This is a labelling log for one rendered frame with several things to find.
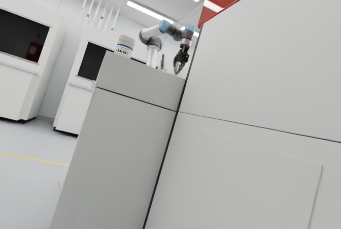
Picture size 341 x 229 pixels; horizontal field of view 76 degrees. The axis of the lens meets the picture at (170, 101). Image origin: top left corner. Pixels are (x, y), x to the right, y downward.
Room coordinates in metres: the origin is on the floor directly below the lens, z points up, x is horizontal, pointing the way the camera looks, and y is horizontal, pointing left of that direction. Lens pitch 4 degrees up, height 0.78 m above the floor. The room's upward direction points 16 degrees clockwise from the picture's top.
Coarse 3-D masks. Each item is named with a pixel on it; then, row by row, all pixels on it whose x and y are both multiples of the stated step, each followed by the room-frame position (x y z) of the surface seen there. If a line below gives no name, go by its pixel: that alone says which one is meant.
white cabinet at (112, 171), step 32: (96, 96) 0.82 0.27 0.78; (96, 128) 0.84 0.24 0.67; (128, 128) 0.88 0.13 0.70; (160, 128) 0.92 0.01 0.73; (96, 160) 0.85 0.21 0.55; (128, 160) 0.89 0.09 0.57; (160, 160) 0.93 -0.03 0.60; (64, 192) 0.82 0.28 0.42; (96, 192) 0.86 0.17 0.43; (128, 192) 0.90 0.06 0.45; (64, 224) 0.83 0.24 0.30; (96, 224) 0.87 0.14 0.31; (128, 224) 0.92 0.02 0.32
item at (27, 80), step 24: (0, 0) 3.39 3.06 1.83; (24, 0) 3.50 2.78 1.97; (0, 24) 3.43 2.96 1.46; (24, 24) 3.53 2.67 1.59; (48, 24) 3.65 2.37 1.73; (0, 48) 3.47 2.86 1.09; (24, 48) 3.57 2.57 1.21; (48, 48) 3.68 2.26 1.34; (0, 72) 3.32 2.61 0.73; (24, 72) 3.42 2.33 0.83; (48, 72) 4.10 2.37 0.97; (0, 96) 3.36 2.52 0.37; (24, 96) 3.46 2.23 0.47; (24, 120) 3.72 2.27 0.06
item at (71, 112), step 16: (96, 32) 3.90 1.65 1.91; (80, 48) 3.85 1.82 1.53; (96, 48) 3.93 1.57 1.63; (112, 48) 4.02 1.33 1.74; (144, 48) 4.22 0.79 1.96; (80, 64) 3.87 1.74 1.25; (96, 64) 3.96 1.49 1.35; (80, 80) 3.90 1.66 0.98; (64, 96) 3.85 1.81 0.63; (80, 96) 3.73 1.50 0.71; (64, 112) 3.67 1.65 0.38; (80, 112) 3.75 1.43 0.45; (64, 128) 3.70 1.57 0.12; (80, 128) 3.78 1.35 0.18
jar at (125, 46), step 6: (120, 36) 0.89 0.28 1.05; (126, 36) 0.88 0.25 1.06; (120, 42) 0.88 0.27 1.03; (126, 42) 0.88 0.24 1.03; (132, 42) 0.90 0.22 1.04; (120, 48) 0.88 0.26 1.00; (126, 48) 0.88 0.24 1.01; (132, 48) 0.91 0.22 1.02; (120, 54) 0.88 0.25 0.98; (126, 54) 0.89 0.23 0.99
